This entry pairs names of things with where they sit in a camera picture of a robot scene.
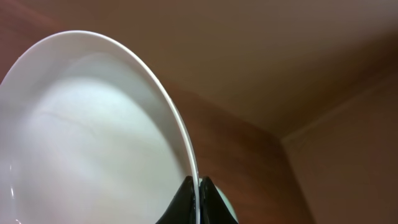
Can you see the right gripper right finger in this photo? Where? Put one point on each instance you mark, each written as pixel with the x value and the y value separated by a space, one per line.
pixel 214 206

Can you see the white plate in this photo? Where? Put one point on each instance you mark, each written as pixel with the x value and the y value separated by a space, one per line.
pixel 89 135

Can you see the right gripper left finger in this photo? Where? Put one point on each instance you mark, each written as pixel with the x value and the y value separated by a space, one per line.
pixel 181 209

